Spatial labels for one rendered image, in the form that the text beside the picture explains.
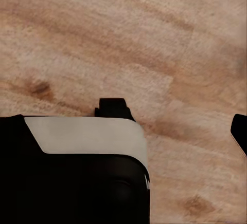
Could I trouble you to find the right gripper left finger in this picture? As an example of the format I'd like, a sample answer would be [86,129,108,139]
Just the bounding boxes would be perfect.
[0,114,27,176]

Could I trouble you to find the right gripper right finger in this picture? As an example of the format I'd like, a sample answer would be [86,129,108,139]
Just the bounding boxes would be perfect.
[231,114,247,155]

